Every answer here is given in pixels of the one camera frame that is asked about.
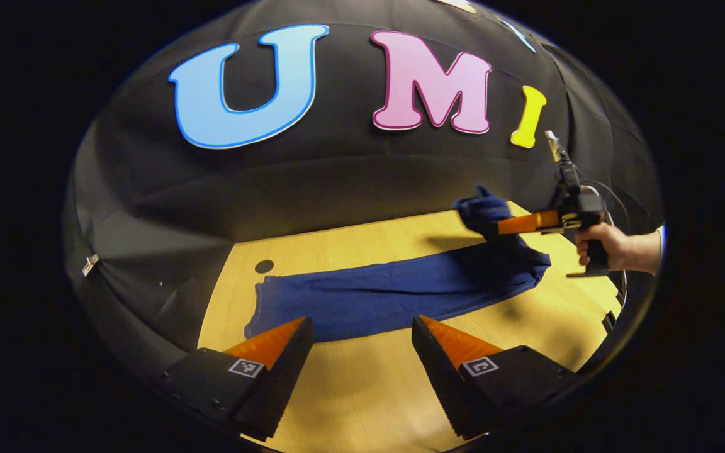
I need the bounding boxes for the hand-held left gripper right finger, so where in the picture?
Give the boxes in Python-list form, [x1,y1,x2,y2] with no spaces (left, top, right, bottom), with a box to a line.
[411,315,578,441]

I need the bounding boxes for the blue denim jeans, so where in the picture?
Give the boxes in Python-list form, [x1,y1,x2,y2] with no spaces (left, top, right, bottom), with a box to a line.
[244,184,552,344]

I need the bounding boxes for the black backdrop cloth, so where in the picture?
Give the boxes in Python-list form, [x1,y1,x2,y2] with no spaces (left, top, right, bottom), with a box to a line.
[64,0,665,378]

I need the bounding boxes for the thin grey cable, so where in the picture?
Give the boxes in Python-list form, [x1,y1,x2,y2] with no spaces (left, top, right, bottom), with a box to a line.
[583,179,631,293]

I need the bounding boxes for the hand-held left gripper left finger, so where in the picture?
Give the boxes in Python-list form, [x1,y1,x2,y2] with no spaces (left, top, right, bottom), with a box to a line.
[160,316,315,442]

